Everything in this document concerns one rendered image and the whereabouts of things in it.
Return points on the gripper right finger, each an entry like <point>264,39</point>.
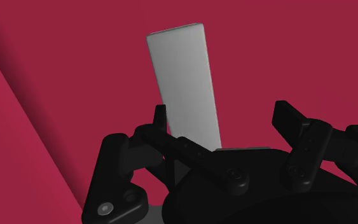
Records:
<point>309,145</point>

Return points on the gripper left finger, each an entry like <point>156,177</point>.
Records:
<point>113,173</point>

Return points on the grey flat rectangular slab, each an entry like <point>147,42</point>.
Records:
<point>185,83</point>

